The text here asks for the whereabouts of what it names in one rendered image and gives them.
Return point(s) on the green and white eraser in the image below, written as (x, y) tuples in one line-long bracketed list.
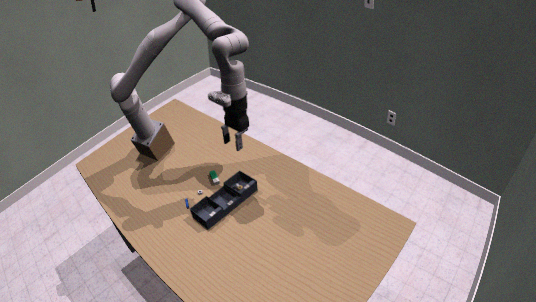
[(214, 177)]

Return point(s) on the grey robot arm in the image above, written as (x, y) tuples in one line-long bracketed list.
[(122, 85)]

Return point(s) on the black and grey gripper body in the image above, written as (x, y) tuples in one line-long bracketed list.
[(234, 101)]

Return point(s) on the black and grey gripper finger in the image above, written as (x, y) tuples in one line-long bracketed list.
[(238, 136), (226, 135)]

